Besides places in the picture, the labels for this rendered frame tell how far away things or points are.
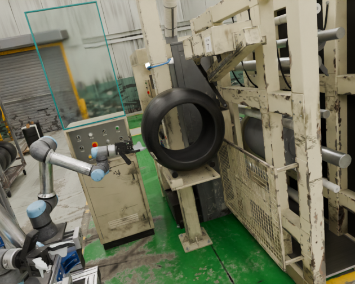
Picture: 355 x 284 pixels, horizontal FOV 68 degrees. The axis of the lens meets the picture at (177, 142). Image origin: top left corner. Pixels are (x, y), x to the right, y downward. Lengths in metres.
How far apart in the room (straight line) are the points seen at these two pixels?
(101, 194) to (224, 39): 1.77
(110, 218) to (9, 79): 9.30
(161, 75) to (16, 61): 9.61
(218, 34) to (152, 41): 0.67
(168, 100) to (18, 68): 9.93
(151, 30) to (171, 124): 0.71
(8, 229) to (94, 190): 1.31
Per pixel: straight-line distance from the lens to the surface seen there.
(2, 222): 1.40
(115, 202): 2.65
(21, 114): 11.53
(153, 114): 1.70
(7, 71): 11.51
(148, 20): 2.10
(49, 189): 2.02
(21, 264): 1.26
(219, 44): 1.55
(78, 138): 2.48
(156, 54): 2.07
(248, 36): 1.51
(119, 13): 11.17
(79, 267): 2.12
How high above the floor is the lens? 1.65
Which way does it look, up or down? 17 degrees down
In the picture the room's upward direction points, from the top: 12 degrees counter-clockwise
